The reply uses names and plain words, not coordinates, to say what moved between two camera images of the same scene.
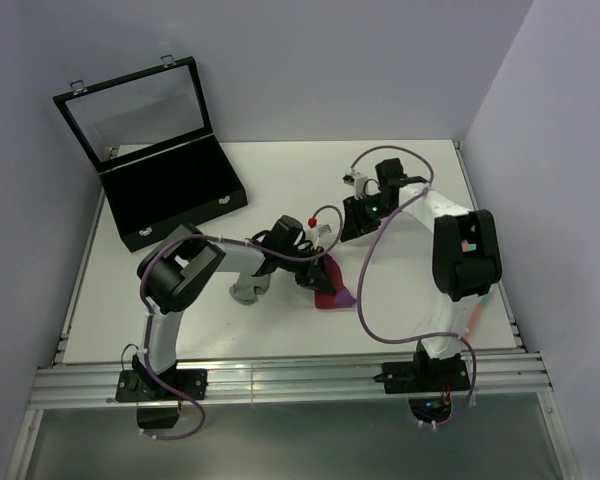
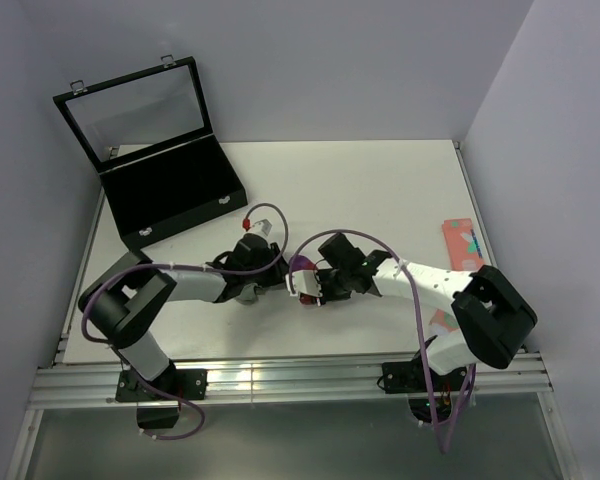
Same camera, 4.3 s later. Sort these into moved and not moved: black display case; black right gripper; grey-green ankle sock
Moved: black right gripper
Not moved: grey-green ankle sock; black display case
